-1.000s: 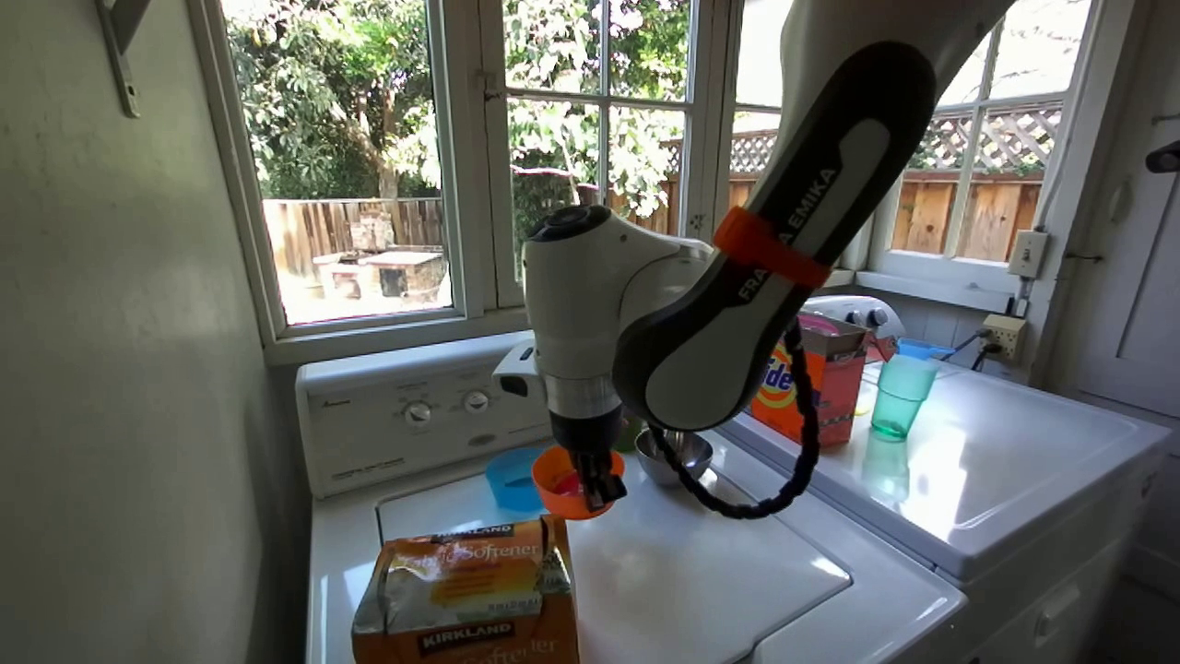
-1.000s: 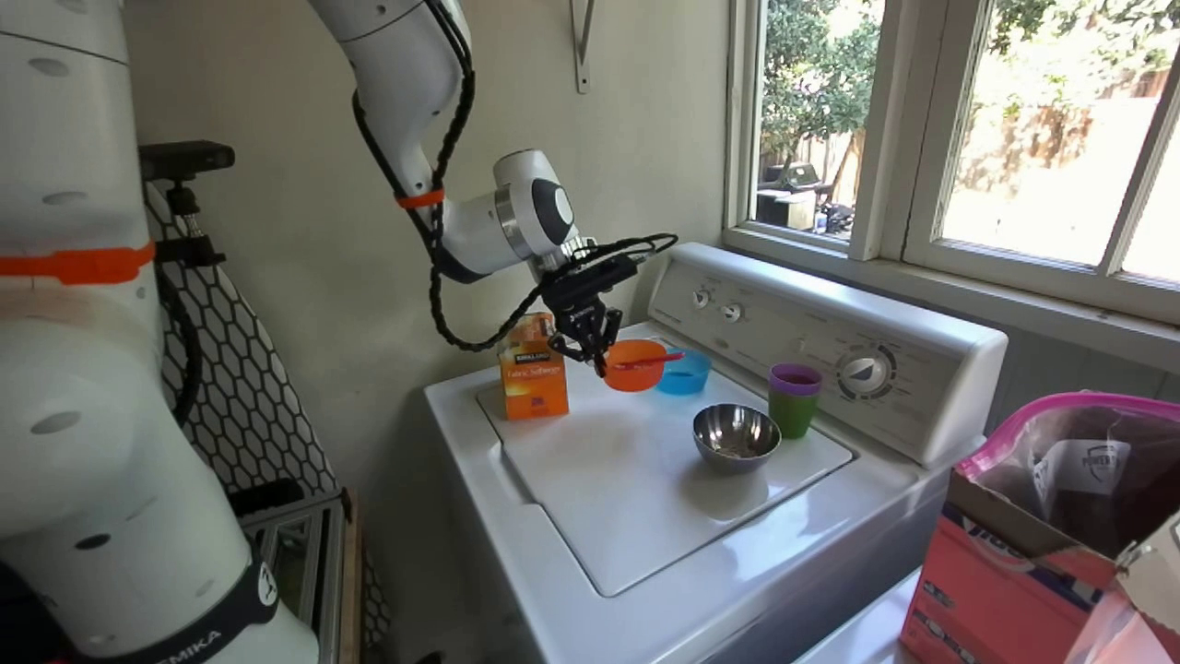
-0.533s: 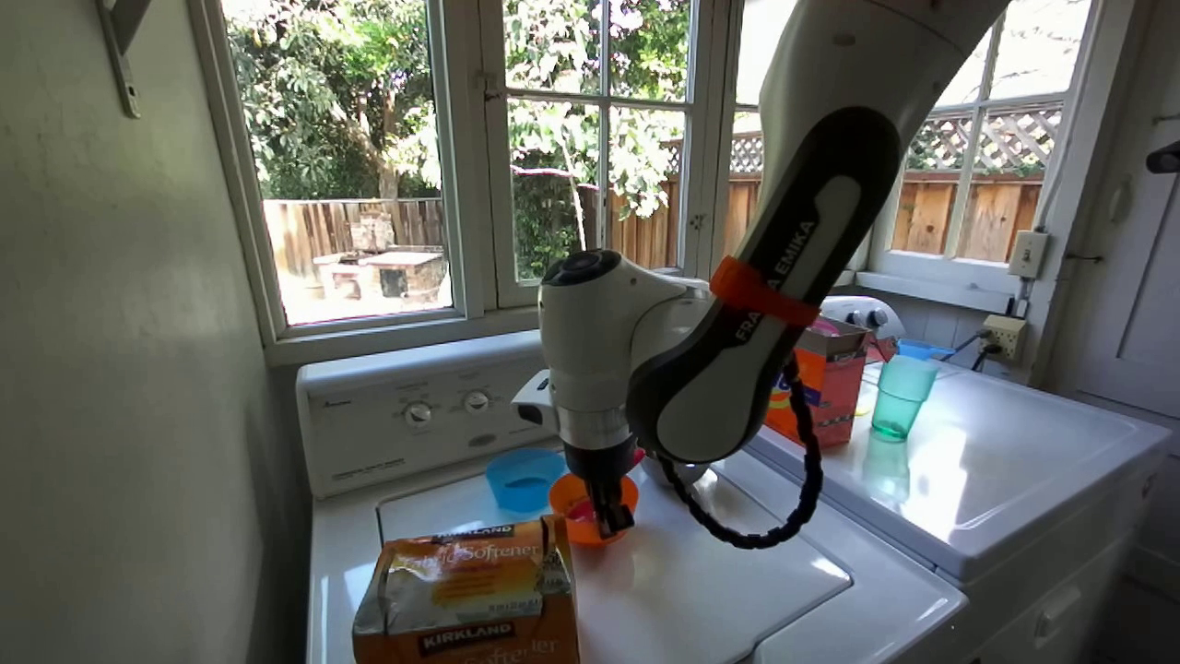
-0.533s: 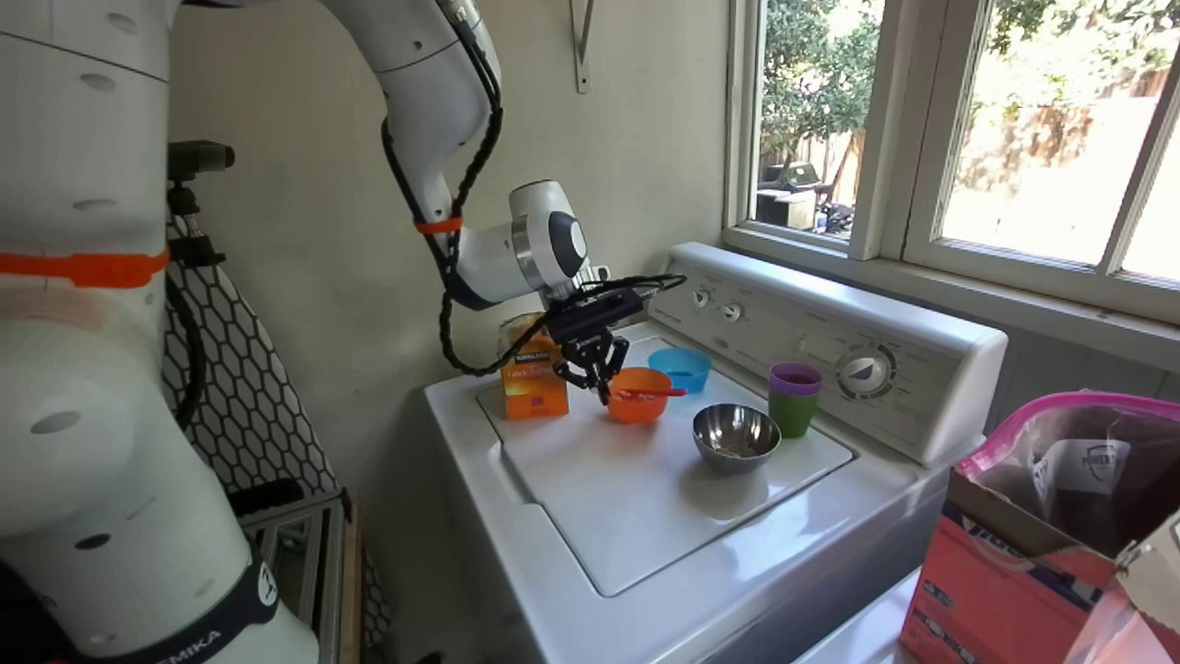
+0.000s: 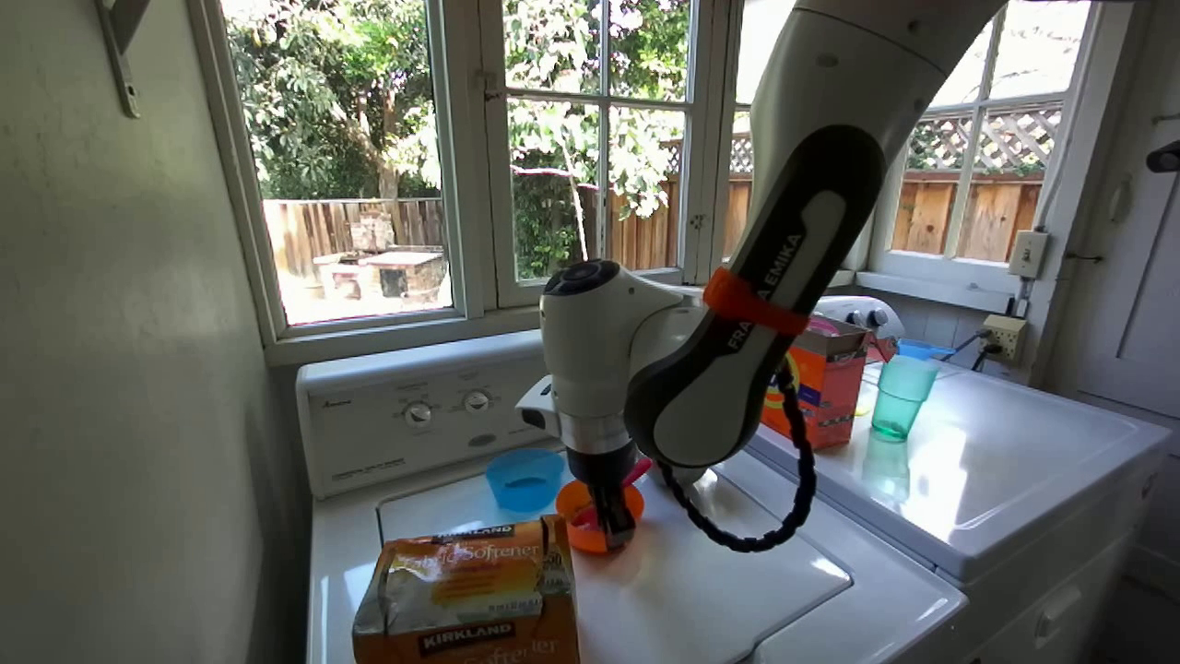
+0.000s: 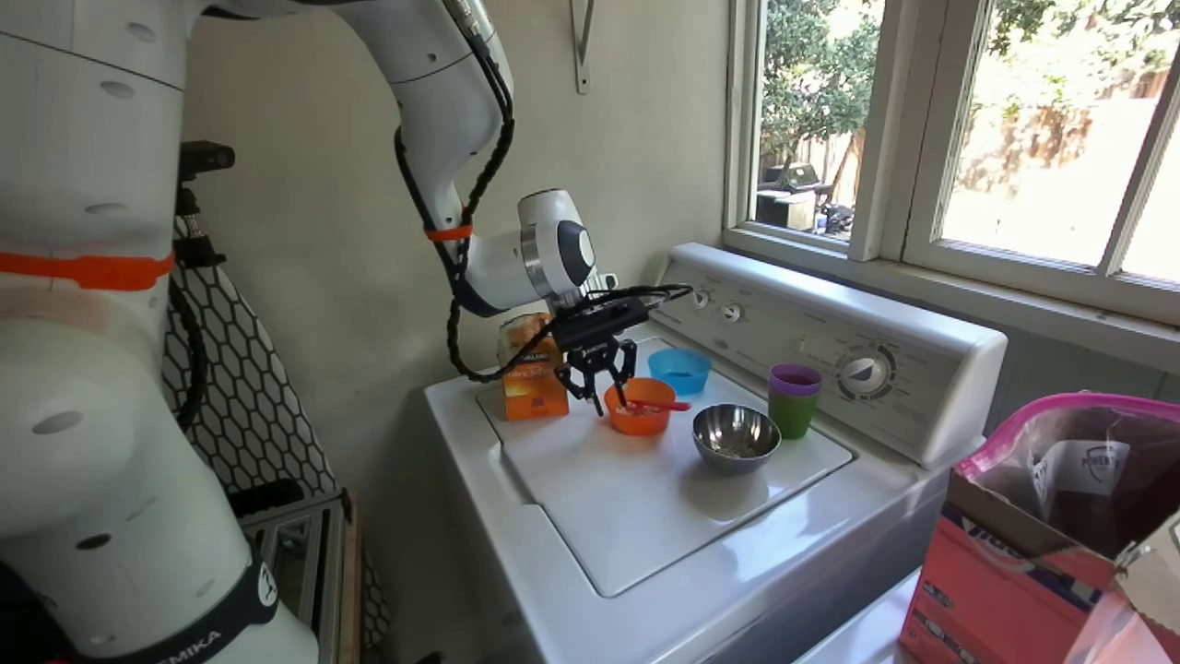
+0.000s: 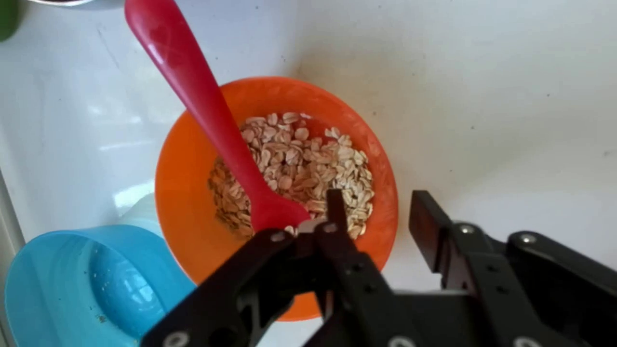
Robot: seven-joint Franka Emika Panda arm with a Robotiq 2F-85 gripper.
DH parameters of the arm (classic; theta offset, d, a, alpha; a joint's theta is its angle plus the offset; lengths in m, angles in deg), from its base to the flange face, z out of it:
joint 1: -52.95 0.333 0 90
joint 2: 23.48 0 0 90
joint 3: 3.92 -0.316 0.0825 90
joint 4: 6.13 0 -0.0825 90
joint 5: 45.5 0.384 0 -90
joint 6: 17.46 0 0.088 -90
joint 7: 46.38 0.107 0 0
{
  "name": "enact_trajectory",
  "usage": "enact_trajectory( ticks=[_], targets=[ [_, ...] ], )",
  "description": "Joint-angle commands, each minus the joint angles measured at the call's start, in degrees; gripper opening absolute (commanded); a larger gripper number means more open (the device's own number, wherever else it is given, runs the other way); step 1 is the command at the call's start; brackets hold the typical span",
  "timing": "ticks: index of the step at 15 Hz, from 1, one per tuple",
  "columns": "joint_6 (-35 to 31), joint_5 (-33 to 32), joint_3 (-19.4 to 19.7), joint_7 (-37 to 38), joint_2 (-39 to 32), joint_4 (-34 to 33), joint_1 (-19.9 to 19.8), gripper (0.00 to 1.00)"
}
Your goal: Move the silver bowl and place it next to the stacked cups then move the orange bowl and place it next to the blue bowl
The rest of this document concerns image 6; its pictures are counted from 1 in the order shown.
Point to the orange Kirkland dryer sheet box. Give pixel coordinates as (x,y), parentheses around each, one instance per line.
(529,394)

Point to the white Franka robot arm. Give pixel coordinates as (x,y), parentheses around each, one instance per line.
(96,430)

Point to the large washer timer dial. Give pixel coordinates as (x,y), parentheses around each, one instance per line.
(868,372)

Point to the aluminium frame rail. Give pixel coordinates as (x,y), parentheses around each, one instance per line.
(333,577)

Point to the stacked purple and green cups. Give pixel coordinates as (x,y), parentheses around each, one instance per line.
(793,409)

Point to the silver metal bowl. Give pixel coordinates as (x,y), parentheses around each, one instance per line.
(736,439)

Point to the orange plastic bowl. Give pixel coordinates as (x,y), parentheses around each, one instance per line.
(640,421)

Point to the orange plastic spoon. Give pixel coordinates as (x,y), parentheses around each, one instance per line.
(664,405)

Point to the white dryer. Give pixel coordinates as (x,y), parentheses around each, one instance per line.
(859,628)

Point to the small washer knob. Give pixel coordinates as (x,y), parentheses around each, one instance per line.
(731,315)
(703,302)

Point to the white washing machine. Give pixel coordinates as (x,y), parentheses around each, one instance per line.
(613,530)

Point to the white window frame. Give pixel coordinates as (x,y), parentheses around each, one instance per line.
(896,134)

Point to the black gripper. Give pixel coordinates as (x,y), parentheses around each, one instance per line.
(596,357)

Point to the blue plastic bowl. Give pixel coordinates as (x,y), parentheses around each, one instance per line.
(679,373)

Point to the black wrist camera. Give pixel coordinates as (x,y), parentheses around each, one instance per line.
(602,319)

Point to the black camera on stand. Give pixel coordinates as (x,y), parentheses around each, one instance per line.
(207,158)

